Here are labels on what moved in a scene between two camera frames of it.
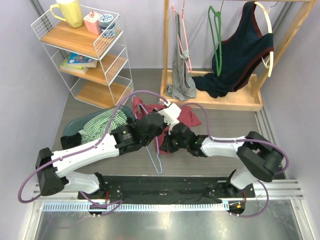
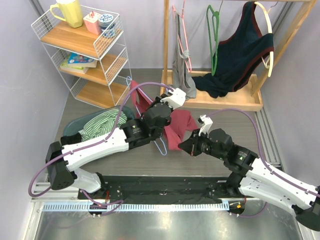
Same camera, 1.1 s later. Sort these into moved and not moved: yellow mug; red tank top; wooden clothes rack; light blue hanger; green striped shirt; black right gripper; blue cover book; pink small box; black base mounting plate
Moved: red tank top; light blue hanger; black right gripper
Not moved: wooden clothes rack; green striped shirt; pink small box; black base mounting plate; blue cover book; yellow mug
